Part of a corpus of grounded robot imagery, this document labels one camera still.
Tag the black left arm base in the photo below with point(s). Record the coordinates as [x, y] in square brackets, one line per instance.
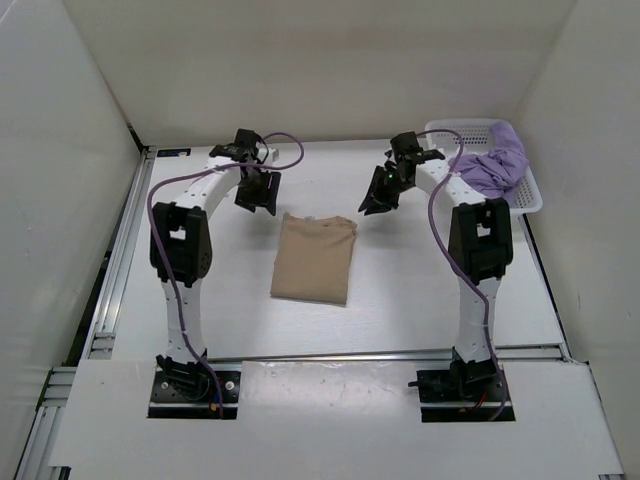
[188, 391]

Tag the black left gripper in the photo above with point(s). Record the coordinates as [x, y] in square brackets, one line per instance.
[267, 197]

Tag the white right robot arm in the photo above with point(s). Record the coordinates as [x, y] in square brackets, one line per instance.
[472, 231]

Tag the white plastic basket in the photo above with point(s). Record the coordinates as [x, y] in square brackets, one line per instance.
[478, 139]

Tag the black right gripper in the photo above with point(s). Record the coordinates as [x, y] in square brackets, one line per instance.
[374, 206]

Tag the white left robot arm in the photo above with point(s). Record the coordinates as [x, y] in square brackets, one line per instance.
[179, 210]

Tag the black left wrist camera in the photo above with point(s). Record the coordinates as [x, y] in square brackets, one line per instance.
[248, 146]

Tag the purple t shirt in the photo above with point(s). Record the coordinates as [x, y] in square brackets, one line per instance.
[499, 172]

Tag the blue label sticker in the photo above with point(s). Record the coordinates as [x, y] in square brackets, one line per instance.
[168, 153]

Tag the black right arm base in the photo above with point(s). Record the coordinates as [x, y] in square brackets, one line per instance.
[463, 393]

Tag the beige t shirt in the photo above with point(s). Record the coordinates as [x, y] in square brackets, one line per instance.
[313, 260]

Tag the aluminium table edge rail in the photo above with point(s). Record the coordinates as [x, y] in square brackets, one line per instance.
[529, 328]

